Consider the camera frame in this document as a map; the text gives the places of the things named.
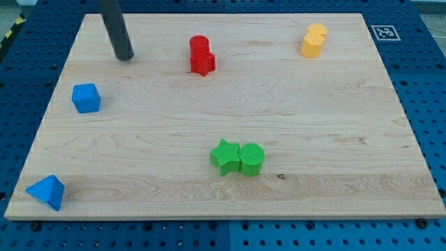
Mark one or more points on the blue cube block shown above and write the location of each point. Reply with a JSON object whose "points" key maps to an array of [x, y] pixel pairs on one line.
{"points": [[86, 98]]}

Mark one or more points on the blue triangle block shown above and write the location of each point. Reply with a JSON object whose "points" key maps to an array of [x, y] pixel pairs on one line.
{"points": [[48, 190]]}

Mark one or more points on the wooden board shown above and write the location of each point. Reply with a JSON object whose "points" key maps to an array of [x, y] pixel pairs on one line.
{"points": [[337, 143]]}

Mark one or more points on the green star block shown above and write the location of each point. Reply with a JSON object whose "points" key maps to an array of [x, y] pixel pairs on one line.
{"points": [[225, 157]]}

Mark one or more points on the green cylinder block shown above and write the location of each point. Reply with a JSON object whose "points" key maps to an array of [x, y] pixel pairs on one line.
{"points": [[251, 159]]}

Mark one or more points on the red star block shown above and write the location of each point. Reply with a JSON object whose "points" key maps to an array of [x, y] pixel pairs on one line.
{"points": [[202, 63]]}

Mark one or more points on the red cylinder block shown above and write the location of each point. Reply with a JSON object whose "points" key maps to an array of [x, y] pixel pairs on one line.
{"points": [[199, 46]]}

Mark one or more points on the yellow hexagon block front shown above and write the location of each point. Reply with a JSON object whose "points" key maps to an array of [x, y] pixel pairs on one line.
{"points": [[312, 45]]}

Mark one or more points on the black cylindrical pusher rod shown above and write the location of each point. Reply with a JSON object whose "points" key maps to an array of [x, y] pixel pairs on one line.
{"points": [[114, 22]]}

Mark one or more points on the white fiducial marker tag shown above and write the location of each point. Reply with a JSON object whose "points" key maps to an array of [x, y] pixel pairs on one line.
{"points": [[385, 33]]}

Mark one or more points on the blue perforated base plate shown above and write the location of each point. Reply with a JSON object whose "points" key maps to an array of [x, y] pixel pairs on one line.
{"points": [[39, 49]]}

